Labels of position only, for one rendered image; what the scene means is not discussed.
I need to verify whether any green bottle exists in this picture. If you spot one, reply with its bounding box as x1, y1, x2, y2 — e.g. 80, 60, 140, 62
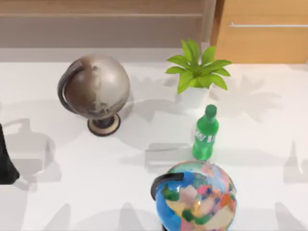
192, 103, 220, 161

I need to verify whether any green plant in white pot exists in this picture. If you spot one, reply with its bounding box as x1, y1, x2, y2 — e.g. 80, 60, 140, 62
165, 38, 232, 109

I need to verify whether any brown and silver globe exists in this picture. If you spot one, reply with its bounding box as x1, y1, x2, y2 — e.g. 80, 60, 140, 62
57, 53, 131, 138

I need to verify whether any colourful globe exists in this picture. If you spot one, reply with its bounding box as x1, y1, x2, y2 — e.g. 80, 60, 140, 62
150, 160, 238, 231

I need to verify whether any open wooden shelf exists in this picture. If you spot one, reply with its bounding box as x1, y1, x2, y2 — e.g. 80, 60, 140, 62
0, 0, 217, 49

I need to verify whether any wooden cupboard door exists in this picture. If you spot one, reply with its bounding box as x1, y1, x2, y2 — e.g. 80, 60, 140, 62
213, 0, 308, 65

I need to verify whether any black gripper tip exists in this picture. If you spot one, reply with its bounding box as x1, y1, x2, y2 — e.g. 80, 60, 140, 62
0, 123, 20, 185

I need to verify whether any long metal handle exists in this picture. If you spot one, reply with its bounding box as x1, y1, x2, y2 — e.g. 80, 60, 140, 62
228, 21, 308, 28

